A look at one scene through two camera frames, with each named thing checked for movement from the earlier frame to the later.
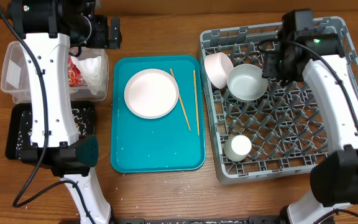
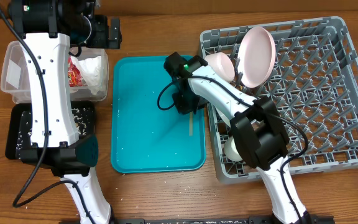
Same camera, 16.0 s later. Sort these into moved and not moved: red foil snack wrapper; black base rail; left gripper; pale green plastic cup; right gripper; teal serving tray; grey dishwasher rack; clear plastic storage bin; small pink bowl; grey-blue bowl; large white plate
Moved: grey-blue bowl; large white plate; right gripper
Not moved: clear plastic storage bin; black base rail; left gripper; grey dishwasher rack; pale green plastic cup; small pink bowl; red foil snack wrapper; teal serving tray
